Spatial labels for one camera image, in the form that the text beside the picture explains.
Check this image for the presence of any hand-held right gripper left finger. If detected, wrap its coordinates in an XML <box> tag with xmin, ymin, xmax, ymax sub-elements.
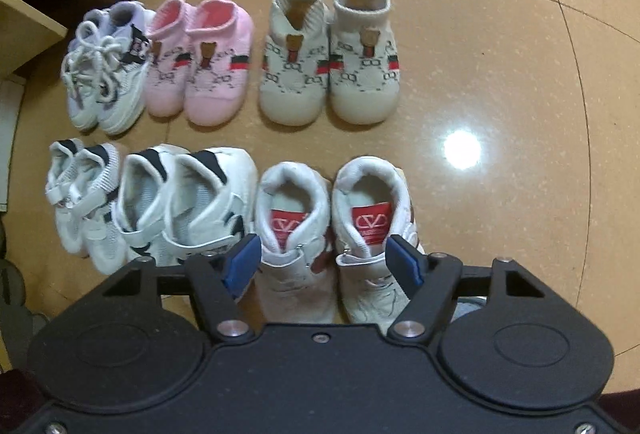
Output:
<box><xmin>102</xmin><ymin>234</ymin><xmax>262</xmax><ymax>344</ymax></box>

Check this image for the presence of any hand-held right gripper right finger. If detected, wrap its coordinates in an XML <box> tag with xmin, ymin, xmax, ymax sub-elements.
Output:
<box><xmin>387</xmin><ymin>234</ymin><xmax>546</xmax><ymax>344</ymax></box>

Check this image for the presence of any white high-top sneaker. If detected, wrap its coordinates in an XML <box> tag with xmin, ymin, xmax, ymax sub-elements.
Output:
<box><xmin>331</xmin><ymin>156</ymin><xmax>427</xmax><ymax>336</ymax></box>
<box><xmin>253</xmin><ymin>161</ymin><xmax>340</xmax><ymax>322</ymax></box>

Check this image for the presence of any white sneaker black heel stripe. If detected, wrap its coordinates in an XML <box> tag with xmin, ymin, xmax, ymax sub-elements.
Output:
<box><xmin>111</xmin><ymin>144</ymin><xmax>191</xmax><ymax>263</ymax></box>
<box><xmin>161</xmin><ymin>146</ymin><xmax>259</xmax><ymax>267</ymax></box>

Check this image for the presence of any small white mesh sneaker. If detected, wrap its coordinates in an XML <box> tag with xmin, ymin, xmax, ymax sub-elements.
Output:
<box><xmin>75</xmin><ymin>143</ymin><xmax>126</xmax><ymax>275</ymax></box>
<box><xmin>45</xmin><ymin>139</ymin><xmax>91</xmax><ymax>259</ymax></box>

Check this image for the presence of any beige knit sock shoe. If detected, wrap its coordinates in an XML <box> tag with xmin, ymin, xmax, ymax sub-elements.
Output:
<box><xmin>327</xmin><ymin>0</ymin><xmax>403</xmax><ymax>125</ymax></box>
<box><xmin>257</xmin><ymin>0</ymin><xmax>332</xmax><ymax>122</ymax></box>

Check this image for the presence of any wooden shoe cabinet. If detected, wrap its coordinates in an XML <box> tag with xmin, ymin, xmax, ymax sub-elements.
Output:
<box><xmin>0</xmin><ymin>0</ymin><xmax>68</xmax><ymax>215</ymax></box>

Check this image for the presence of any pink knit sock shoe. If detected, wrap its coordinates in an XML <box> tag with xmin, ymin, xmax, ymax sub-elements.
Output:
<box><xmin>144</xmin><ymin>0</ymin><xmax>198</xmax><ymax>117</ymax></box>
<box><xmin>182</xmin><ymin>0</ymin><xmax>256</xmax><ymax>127</ymax></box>

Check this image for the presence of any white lace-up sneaker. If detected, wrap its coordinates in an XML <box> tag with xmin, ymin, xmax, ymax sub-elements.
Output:
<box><xmin>97</xmin><ymin>1</ymin><xmax>157</xmax><ymax>135</ymax></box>
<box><xmin>61</xmin><ymin>8</ymin><xmax>118</xmax><ymax>132</ymax></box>

